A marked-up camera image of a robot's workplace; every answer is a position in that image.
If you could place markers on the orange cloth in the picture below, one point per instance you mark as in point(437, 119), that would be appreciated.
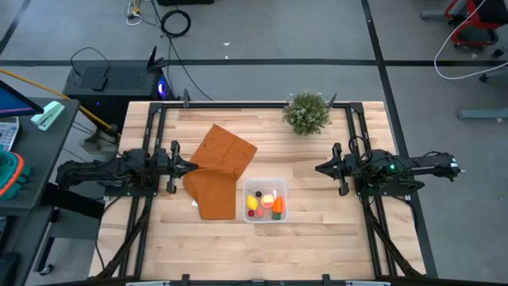
point(216, 171)

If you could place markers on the blue screen monitor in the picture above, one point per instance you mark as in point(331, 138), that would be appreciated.
point(16, 103)

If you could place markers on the grey floor stand base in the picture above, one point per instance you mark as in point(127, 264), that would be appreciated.
point(95, 144)

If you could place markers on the toy peach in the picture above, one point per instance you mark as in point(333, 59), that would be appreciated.
point(268, 199)

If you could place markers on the black wifi antenna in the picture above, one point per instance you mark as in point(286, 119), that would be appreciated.
point(152, 59)

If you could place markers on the white calculator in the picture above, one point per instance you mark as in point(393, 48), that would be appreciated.
point(8, 133)

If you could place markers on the black table clamp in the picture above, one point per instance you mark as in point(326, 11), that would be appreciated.
point(332, 100)
point(326, 279)
point(185, 279)

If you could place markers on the small black adapter box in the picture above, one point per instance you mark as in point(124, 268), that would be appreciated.
point(100, 83)

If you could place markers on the red framed black cart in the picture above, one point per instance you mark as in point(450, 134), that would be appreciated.
point(492, 12)

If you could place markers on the orange toy carrot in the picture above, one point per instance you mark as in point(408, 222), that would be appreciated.
point(278, 205)

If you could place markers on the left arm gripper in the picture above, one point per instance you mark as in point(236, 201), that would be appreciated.
point(166, 167)

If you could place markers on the small pink red ball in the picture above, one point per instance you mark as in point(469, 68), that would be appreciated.
point(260, 213)

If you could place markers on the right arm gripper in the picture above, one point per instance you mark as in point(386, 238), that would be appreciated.
point(349, 171)

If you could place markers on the black computer tower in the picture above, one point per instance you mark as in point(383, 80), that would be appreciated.
point(119, 85)

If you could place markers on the yellow toy lemon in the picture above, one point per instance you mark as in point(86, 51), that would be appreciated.
point(252, 202)

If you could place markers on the black desk base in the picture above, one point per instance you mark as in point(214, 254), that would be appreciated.
point(71, 200)

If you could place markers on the teal and orange basket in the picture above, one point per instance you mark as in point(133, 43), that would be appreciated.
point(10, 171)

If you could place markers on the potted green plant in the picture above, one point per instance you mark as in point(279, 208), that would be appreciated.
point(306, 113)

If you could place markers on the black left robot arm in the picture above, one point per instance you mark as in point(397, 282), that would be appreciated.
point(99, 171)

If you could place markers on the dark side desk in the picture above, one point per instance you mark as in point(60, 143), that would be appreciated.
point(43, 159)

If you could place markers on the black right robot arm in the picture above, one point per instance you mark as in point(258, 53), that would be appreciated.
point(424, 171)

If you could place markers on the yellow pole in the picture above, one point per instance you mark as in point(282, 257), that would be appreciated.
point(112, 129)

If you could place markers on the mint green stapler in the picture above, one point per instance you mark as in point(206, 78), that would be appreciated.
point(47, 115)

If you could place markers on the clear plastic tupperware container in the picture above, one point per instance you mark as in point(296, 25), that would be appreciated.
point(246, 180)

